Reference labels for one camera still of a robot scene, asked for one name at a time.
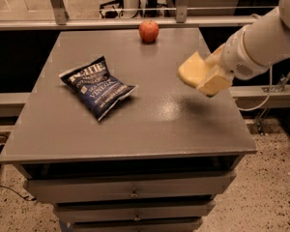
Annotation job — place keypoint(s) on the blue kettle chips bag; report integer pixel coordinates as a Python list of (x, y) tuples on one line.
[(96, 87)]

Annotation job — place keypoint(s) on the yellow sponge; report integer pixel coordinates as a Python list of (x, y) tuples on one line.
[(193, 70)]

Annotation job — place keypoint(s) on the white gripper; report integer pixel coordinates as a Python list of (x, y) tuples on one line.
[(238, 58)]

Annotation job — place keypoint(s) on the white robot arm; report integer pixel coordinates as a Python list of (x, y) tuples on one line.
[(250, 51)]

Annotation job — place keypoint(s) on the grey metal railing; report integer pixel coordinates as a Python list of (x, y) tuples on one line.
[(18, 15)]

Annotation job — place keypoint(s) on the red apple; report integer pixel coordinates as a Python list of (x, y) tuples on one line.
[(148, 31)]

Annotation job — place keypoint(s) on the grey drawer cabinet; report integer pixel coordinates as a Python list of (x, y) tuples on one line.
[(154, 163)]

